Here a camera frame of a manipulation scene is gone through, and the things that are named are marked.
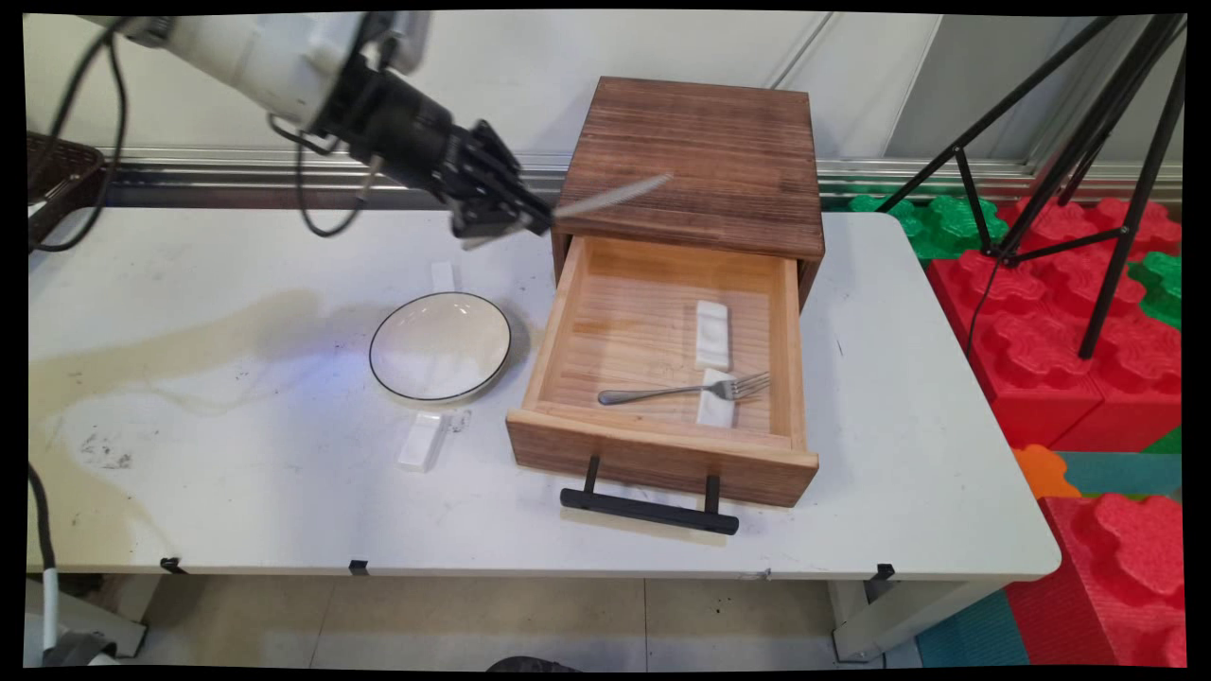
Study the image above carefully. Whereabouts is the teal foam mat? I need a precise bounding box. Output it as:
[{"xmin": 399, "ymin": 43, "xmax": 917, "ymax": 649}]
[
  {"xmin": 1055, "ymin": 450, "xmax": 1184, "ymax": 498},
  {"xmin": 915, "ymin": 590, "xmax": 1029, "ymax": 669}
]

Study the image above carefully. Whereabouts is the silver fork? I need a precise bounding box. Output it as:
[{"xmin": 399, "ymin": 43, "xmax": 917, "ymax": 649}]
[{"xmin": 596, "ymin": 372, "xmax": 771, "ymax": 407}]

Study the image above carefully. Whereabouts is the orange foam piece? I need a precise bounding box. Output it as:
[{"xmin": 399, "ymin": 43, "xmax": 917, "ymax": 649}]
[{"xmin": 1012, "ymin": 444, "xmax": 1081, "ymax": 500}]

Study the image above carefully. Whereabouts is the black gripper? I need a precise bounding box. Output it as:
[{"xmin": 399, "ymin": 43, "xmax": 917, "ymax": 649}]
[{"xmin": 316, "ymin": 51, "xmax": 555, "ymax": 243}]

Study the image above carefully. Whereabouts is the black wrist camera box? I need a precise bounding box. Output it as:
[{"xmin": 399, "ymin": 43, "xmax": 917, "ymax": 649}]
[{"xmin": 363, "ymin": 11, "xmax": 432, "ymax": 76}]

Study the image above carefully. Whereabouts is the black tripod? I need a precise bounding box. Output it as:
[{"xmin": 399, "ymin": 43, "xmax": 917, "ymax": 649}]
[{"xmin": 875, "ymin": 14, "xmax": 1188, "ymax": 360}]

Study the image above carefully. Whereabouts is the black cable with silver plug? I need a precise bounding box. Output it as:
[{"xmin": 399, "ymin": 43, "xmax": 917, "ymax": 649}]
[{"xmin": 267, "ymin": 113, "xmax": 385, "ymax": 239}]

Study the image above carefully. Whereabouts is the light wooden drawer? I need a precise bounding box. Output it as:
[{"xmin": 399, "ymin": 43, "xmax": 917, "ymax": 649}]
[{"xmin": 505, "ymin": 235, "xmax": 820, "ymax": 509}]

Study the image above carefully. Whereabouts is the silver table knife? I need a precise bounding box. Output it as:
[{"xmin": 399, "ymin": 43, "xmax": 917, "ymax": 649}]
[{"xmin": 461, "ymin": 173, "xmax": 675, "ymax": 252}]

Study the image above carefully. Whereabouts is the white plate with black rim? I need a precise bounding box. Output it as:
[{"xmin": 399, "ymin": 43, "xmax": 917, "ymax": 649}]
[{"xmin": 368, "ymin": 291, "xmax": 513, "ymax": 404}]

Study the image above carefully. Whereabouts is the long black arm cable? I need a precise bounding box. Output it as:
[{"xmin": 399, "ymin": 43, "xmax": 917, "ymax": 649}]
[{"xmin": 28, "ymin": 17, "xmax": 130, "ymax": 253}]

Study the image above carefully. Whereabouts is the large red foam block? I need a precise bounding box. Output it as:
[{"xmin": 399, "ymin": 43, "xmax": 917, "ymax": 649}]
[{"xmin": 925, "ymin": 197, "xmax": 1184, "ymax": 451}]

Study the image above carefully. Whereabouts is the green foam block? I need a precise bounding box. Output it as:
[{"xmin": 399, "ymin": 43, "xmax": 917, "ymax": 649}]
[
  {"xmin": 1129, "ymin": 250, "xmax": 1184, "ymax": 329},
  {"xmin": 845, "ymin": 193, "xmax": 1009, "ymax": 261}
]

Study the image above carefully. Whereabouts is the black drawer handle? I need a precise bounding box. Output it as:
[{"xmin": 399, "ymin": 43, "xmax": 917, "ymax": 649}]
[{"xmin": 559, "ymin": 456, "xmax": 741, "ymax": 536}]

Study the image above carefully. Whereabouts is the dark brown wooden cabinet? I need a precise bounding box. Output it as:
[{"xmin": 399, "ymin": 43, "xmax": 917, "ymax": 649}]
[{"xmin": 552, "ymin": 76, "xmax": 826, "ymax": 313}]

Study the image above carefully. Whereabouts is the white table leg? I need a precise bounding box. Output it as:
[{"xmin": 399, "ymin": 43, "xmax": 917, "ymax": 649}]
[
  {"xmin": 26, "ymin": 575, "xmax": 162, "ymax": 660},
  {"xmin": 828, "ymin": 579, "xmax": 1006, "ymax": 662}
]

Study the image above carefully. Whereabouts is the aluminium wall rail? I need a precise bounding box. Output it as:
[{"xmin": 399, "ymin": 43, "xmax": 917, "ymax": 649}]
[{"xmin": 99, "ymin": 148, "xmax": 1184, "ymax": 209}]

